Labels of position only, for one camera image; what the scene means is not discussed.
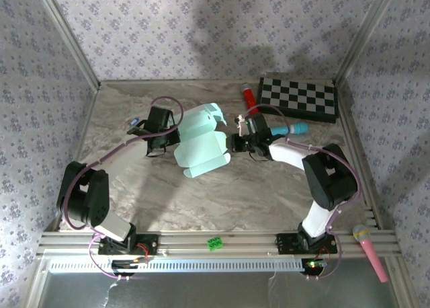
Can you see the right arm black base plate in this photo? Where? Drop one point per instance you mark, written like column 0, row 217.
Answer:
column 285, row 244

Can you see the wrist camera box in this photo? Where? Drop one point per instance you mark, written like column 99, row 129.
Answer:
column 159, row 119
column 258, row 128

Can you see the grey metal sheet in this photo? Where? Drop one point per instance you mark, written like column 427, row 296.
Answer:
column 218, row 291

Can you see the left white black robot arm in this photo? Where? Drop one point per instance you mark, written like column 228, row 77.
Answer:
column 84, row 197

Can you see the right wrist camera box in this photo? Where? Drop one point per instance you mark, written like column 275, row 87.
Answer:
column 258, row 128

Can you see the long aluminium frame rail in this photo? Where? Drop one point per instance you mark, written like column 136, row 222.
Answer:
column 242, row 242

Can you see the aluminium side rail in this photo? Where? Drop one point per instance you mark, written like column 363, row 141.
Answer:
column 357, row 136
column 79, row 143

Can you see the short aluminium table edge rail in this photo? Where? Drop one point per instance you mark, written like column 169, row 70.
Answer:
column 201, row 81

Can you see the black board with LED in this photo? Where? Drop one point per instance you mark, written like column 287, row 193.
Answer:
column 312, row 266

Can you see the teal marker pen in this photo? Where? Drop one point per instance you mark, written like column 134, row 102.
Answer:
column 295, row 128

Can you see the black board with yellow plug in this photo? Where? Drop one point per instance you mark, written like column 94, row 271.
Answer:
column 124, row 264

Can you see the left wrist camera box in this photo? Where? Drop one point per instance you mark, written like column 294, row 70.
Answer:
column 159, row 119

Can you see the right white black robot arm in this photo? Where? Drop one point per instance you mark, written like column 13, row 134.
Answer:
column 329, row 180

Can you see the black grey folding chessboard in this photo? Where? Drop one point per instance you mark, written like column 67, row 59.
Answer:
column 295, row 97

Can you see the aluminium corner post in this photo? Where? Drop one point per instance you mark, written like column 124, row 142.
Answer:
column 366, row 32
column 67, row 39

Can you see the light blue paper box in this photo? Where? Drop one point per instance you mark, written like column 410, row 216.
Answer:
column 201, row 143

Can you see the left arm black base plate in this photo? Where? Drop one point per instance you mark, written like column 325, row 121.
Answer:
column 152, row 244

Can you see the pink toy microphone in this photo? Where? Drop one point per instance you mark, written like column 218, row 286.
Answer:
column 371, row 254

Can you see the red glitter toy microphone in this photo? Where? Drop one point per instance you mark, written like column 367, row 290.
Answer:
column 249, row 97

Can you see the green terminal block connector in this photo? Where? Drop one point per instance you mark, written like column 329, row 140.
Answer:
column 215, row 244

